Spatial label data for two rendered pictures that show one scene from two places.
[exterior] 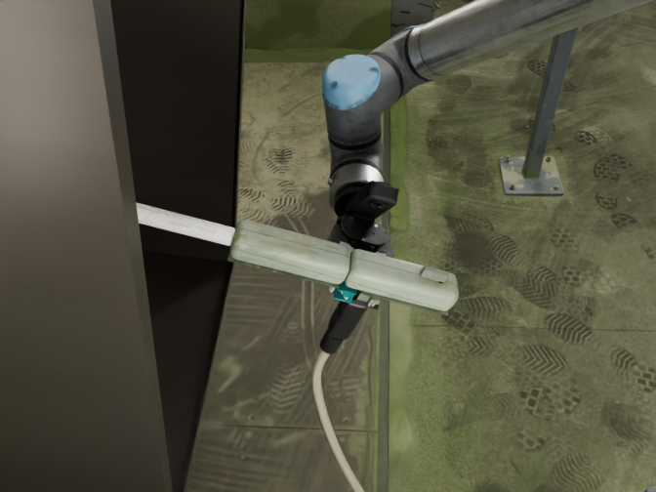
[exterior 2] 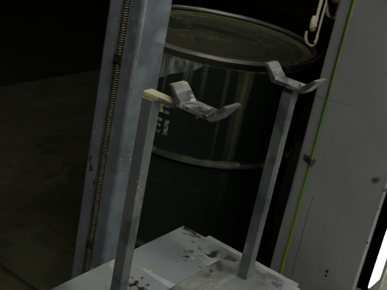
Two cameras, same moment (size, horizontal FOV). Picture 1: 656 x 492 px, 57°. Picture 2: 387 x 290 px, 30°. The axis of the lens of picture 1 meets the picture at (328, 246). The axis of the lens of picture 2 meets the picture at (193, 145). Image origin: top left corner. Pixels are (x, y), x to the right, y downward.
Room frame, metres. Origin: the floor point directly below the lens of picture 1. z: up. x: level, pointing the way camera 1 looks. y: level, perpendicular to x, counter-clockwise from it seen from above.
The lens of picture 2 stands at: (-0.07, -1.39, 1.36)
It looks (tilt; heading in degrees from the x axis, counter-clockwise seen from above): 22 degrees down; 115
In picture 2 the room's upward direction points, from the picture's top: 11 degrees clockwise
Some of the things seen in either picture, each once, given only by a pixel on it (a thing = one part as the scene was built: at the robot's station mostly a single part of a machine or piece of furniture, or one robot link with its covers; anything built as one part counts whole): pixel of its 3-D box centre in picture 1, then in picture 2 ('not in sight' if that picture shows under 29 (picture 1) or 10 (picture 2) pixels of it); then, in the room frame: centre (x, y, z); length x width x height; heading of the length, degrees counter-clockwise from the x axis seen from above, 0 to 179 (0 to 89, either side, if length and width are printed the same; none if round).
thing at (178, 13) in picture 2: not in sight; (219, 37); (-0.92, 0.47, 0.86); 0.54 x 0.54 x 0.01
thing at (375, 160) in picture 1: (356, 159); not in sight; (0.82, -0.06, 0.80); 0.12 x 0.09 x 0.10; 174
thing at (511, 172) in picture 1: (530, 175); not in sight; (1.60, -0.74, 0.01); 0.20 x 0.20 x 0.01; 82
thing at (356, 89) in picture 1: (356, 99); not in sight; (0.83, -0.07, 0.91); 0.12 x 0.09 x 0.12; 135
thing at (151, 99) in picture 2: not in sight; (212, 194); (-0.39, -0.61, 0.95); 0.26 x 0.15 x 0.32; 82
